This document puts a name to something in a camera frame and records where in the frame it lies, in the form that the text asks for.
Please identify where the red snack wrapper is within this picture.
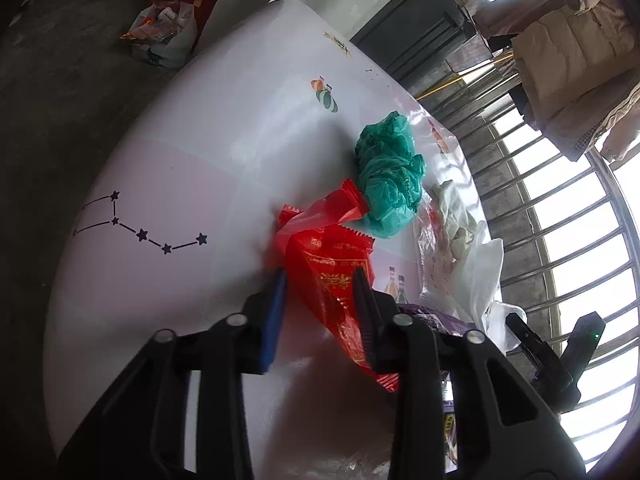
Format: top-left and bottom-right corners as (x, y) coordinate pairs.
(274, 179), (398, 392)

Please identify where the green plastic bag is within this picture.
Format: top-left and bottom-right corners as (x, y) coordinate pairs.
(355, 110), (426, 238)

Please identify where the beige hanging jacket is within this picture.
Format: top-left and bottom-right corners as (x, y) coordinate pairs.
(472, 0), (639, 162)

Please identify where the purple noodle snack bag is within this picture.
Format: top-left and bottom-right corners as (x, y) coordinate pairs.
(399, 304), (475, 474)

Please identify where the pile of bags by wall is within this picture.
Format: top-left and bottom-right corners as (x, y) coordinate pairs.
(120, 0), (212, 70)

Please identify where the metal balcony railing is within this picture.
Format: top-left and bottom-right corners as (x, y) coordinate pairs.
(414, 0), (640, 470)

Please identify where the yellow broom handle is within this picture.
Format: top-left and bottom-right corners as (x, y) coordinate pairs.
(414, 51), (513, 101)

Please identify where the dark green cabinet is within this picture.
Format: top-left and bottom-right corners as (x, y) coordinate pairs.
(352, 0), (476, 89)

